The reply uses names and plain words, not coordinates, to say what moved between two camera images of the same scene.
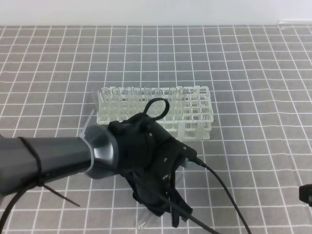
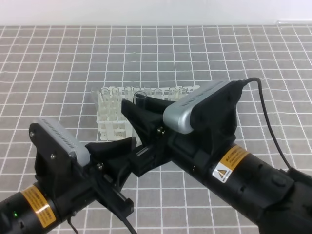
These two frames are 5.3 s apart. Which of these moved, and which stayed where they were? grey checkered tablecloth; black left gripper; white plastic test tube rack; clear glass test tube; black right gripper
Moved: black left gripper; clear glass test tube; black right gripper
Stayed: grey checkered tablecloth; white plastic test tube rack
